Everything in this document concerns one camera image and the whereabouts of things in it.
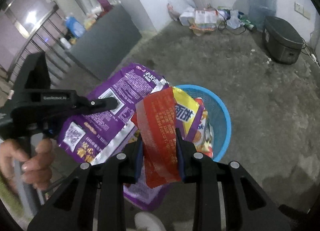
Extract metal railing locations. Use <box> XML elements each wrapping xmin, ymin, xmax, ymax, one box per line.
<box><xmin>0</xmin><ymin>3</ymin><xmax>75</xmax><ymax>89</ymax></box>

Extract yellow purple snack packet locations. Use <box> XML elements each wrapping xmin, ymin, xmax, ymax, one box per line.
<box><xmin>172</xmin><ymin>86</ymin><xmax>215</xmax><ymax>159</ymax></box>

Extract blue water jug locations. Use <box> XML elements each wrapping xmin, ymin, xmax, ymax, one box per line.
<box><xmin>244</xmin><ymin>0</ymin><xmax>278</xmax><ymax>30</ymax></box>

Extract purple snack bag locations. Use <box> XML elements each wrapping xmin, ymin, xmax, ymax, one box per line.
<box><xmin>56</xmin><ymin>62</ymin><xmax>173</xmax><ymax>211</ymax></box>

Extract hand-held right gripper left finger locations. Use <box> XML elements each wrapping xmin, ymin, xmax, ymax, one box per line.
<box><xmin>27</xmin><ymin>136</ymin><xmax>144</xmax><ymax>231</ymax></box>

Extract grey cabinet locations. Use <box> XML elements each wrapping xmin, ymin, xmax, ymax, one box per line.
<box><xmin>66</xmin><ymin>5</ymin><xmax>143</xmax><ymax>80</ymax></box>

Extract purple box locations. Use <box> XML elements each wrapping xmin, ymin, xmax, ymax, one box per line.
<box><xmin>96</xmin><ymin>0</ymin><xmax>112</xmax><ymax>13</ymax></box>

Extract black rice cooker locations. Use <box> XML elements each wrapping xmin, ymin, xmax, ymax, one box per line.
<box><xmin>262</xmin><ymin>15</ymin><xmax>303</xmax><ymax>65</ymax></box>

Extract pile of paper packets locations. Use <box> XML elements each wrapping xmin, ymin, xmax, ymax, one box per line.
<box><xmin>179</xmin><ymin>6</ymin><xmax>257</xmax><ymax>36</ymax></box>

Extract red wrapper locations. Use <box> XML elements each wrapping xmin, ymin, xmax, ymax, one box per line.
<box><xmin>131</xmin><ymin>86</ymin><xmax>183</xmax><ymax>189</ymax></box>

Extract blue detergent bottle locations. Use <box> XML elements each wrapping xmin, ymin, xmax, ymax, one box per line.
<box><xmin>64</xmin><ymin>15</ymin><xmax>87</xmax><ymax>39</ymax></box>

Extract person's left hand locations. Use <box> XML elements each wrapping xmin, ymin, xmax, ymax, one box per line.
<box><xmin>0</xmin><ymin>137</ymin><xmax>55</xmax><ymax>190</ymax></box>

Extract blue plastic waste basket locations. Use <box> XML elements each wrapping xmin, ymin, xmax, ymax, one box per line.
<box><xmin>172</xmin><ymin>85</ymin><xmax>232</xmax><ymax>163</ymax></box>

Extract wall socket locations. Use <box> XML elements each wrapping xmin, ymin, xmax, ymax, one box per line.
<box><xmin>294</xmin><ymin>1</ymin><xmax>312</xmax><ymax>19</ymax></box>

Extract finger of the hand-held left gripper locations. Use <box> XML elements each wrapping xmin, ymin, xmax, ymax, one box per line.
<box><xmin>14</xmin><ymin>52</ymin><xmax>52</xmax><ymax>91</ymax></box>
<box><xmin>75</xmin><ymin>95</ymin><xmax>122</xmax><ymax>116</ymax></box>

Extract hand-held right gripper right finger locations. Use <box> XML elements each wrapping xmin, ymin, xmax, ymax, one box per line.
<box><xmin>175</xmin><ymin>128</ymin><xmax>292</xmax><ymax>231</ymax></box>

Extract white plastic bag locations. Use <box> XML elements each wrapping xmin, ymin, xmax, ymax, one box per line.
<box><xmin>167</xmin><ymin>0</ymin><xmax>197</xmax><ymax>20</ymax></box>

